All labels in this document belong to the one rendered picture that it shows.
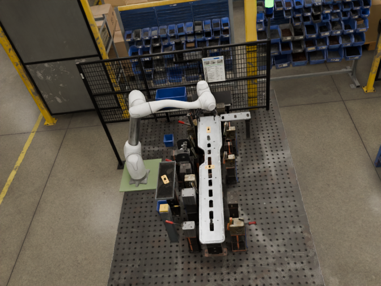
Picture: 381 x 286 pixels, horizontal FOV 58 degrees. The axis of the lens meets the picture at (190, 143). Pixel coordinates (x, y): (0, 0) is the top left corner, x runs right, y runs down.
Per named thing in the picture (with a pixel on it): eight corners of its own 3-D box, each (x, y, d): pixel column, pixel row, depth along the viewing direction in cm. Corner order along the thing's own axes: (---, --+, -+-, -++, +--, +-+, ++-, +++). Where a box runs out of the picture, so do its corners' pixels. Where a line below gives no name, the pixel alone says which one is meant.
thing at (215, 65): (226, 81, 355) (224, 54, 333) (204, 83, 357) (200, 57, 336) (226, 80, 356) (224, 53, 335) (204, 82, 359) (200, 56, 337)
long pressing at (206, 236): (229, 242, 246) (229, 241, 245) (197, 244, 248) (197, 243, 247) (220, 115, 343) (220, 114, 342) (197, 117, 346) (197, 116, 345)
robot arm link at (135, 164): (131, 181, 328) (125, 166, 313) (128, 168, 341) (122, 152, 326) (148, 176, 330) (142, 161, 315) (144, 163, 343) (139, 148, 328)
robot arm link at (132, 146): (125, 165, 338) (122, 151, 354) (141, 164, 343) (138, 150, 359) (130, 99, 290) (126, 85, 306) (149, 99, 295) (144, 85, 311)
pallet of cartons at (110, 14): (148, 79, 584) (132, 20, 511) (101, 86, 589) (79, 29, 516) (150, 43, 670) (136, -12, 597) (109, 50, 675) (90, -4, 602)
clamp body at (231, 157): (238, 185, 316) (237, 159, 292) (225, 186, 317) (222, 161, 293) (238, 177, 322) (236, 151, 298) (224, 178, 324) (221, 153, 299)
